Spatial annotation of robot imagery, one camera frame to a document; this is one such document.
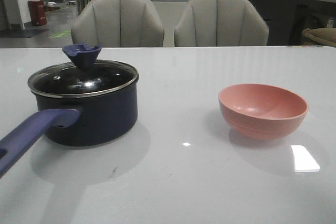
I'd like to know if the glass lid blue knob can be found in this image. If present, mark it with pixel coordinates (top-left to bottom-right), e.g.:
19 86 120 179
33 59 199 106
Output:
27 44 139 98

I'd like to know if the pink bowl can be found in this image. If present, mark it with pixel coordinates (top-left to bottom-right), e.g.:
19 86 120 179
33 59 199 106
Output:
218 83 308 140

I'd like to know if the left grey upholstered chair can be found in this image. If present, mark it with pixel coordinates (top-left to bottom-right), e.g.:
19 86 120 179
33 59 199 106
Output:
71 0 165 48

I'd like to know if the grey upholstered chair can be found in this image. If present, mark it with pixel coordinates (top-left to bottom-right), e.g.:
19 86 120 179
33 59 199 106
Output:
71 0 165 48
174 0 269 47

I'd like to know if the right grey upholstered chair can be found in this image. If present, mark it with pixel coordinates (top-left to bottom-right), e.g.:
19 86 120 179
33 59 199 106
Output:
174 0 269 47

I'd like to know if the red trash bin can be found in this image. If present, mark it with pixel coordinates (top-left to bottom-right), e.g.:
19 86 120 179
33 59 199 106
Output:
28 0 47 26

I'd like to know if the dark washing machine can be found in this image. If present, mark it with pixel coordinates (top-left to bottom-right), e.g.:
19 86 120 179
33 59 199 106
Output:
288 0 335 46

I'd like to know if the beige cushion sofa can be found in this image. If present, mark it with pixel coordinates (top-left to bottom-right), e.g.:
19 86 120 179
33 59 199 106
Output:
302 28 336 47

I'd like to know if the dark blue saucepan purple handle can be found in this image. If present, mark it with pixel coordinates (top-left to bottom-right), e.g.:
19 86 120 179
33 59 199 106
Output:
0 60 140 179

